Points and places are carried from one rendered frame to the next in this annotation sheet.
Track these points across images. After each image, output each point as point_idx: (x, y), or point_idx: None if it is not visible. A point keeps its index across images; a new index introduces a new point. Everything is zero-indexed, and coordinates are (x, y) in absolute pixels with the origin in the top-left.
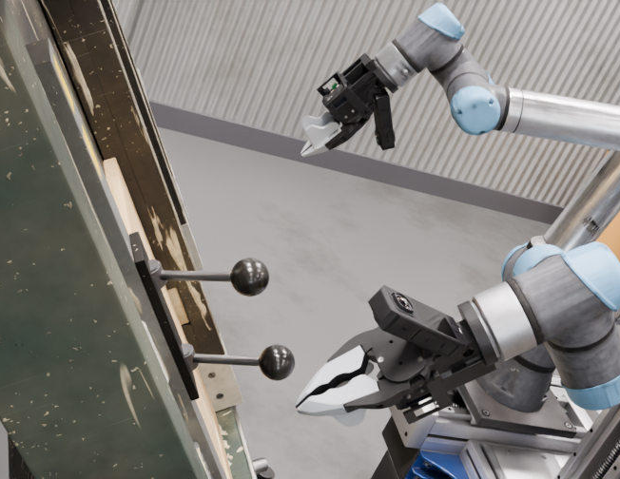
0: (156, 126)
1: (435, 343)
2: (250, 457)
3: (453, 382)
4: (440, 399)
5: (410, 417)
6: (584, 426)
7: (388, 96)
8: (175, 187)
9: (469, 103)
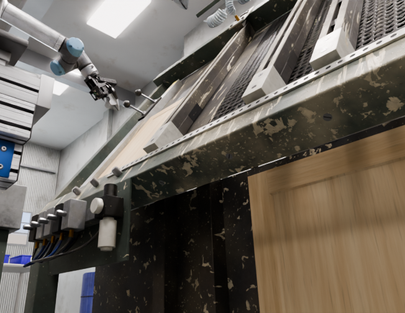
0: (327, 20)
1: None
2: (123, 166)
3: (91, 87)
4: (92, 92)
5: (95, 99)
6: None
7: None
8: (272, 58)
9: None
